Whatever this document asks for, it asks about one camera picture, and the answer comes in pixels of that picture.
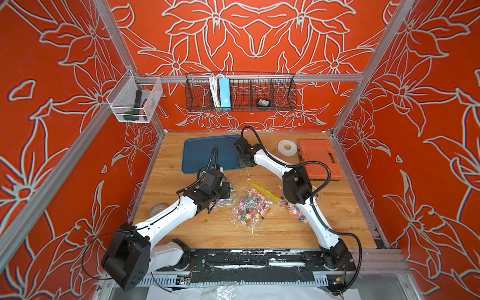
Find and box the candy ziploc bag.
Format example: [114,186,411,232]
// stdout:
[210,186,237,209]
[230,182,281,238]
[279,197,308,223]

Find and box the dark teal tray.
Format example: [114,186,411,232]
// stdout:
[181,134,242,174]

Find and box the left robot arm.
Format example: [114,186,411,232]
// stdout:
[101,165,231,291]

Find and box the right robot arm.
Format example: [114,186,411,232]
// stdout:
[234,137,349,270]

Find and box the white tape roll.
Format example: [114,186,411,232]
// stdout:
[277,140,298,157]

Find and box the clear tape roll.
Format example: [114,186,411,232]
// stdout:
[149,202,170,218]

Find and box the orange tool case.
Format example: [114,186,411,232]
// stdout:
[297,139,343,181]

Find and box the light blue box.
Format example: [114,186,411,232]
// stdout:
[218,77,231,111]

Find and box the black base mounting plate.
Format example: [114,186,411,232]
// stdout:
[153,249,356,288]

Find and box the green black tool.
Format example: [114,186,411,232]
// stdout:
[124,90,142,121]

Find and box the clear plastic bin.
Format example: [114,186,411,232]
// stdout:
[107,69,163,124]

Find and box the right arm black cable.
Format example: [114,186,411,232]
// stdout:
[239,125,364,295]

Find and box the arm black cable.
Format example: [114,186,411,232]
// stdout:
[239,125,364,295]
[80,145,220,282]

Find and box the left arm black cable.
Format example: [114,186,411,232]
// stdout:
[80,145,220,282]

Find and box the black wire basket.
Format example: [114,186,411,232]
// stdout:
[185,72,298,113]

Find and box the white cable bundle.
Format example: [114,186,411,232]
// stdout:
[209,74,221,109]

